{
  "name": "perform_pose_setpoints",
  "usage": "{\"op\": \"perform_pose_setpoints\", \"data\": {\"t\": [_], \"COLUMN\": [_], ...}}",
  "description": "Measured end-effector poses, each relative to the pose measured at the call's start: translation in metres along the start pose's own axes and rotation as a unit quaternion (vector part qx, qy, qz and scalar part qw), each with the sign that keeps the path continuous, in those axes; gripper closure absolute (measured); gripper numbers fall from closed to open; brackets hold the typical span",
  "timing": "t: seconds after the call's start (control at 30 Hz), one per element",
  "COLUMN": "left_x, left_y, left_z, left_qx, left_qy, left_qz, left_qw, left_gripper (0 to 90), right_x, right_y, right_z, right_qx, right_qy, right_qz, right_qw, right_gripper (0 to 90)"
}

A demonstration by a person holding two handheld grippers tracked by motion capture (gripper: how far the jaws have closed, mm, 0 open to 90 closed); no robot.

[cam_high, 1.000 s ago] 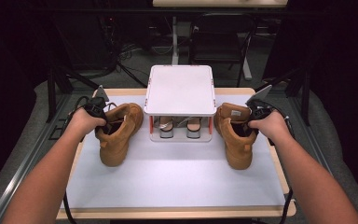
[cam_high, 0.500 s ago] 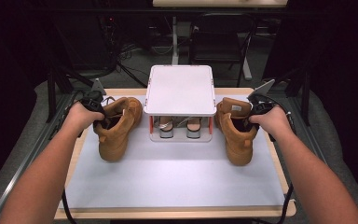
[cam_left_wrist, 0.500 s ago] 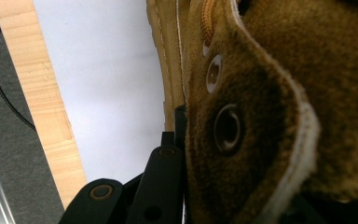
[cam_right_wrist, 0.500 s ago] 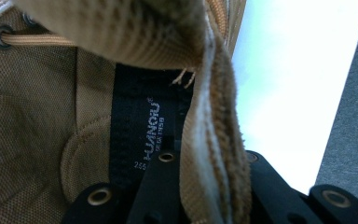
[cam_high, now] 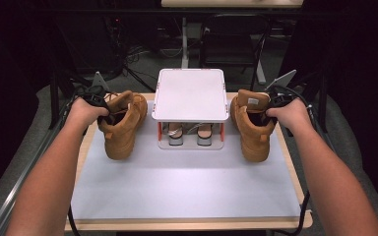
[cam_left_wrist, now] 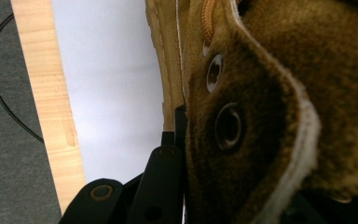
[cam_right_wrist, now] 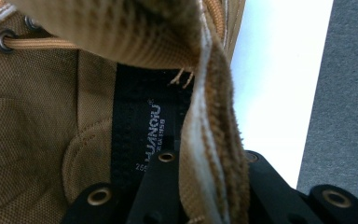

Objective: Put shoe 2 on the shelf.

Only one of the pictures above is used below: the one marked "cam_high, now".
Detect tan suede boot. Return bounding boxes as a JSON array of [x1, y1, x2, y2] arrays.
[[97, 90, 149, 161], [229, 88, 277, 163]]

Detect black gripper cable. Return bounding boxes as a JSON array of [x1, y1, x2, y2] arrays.
[[272, 85, 312, 236], [66, 84, 96, 236]]

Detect white table mat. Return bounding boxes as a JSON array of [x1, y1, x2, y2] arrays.
[[70, 99, 301, 220]]

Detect black sandal silver strap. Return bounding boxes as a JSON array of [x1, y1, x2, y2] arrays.
[[195, 122, 215, 147], [166, 122, 185, 147]]

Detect bundle of floor cables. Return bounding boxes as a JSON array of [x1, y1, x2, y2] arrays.
[[121, 42, 185, 68]]

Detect white desk leg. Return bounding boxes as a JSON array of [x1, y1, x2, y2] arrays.
[[180, 16, 191, 70], [255, 48, 268, 86]]

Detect white shoe rack orange posts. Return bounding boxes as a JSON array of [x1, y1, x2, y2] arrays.
[[151, 68, 229, 151]]

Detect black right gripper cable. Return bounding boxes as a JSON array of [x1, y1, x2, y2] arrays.
[[272, 85, 312, 236]]

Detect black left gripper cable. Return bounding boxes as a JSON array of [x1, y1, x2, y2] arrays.
[[66, 84, 96, 236]]

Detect black metal stand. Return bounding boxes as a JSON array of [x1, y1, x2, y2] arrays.
[[269, 68, 330, 133], [47, 65, 112, 131]]

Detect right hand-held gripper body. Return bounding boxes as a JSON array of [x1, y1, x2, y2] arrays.
[[265, 69, 298, 109]]

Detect person's right hand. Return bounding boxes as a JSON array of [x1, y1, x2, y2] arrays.
[[265, 97, 311, 132]]

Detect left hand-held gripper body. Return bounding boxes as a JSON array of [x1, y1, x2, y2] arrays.
[[75, 71, 111, 109]]

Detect person's left hand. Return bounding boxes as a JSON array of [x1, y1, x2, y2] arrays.
[[66, 97, 110, 130]]

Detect black chair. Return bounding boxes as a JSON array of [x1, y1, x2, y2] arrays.
[[200, 13, 272, 92]]

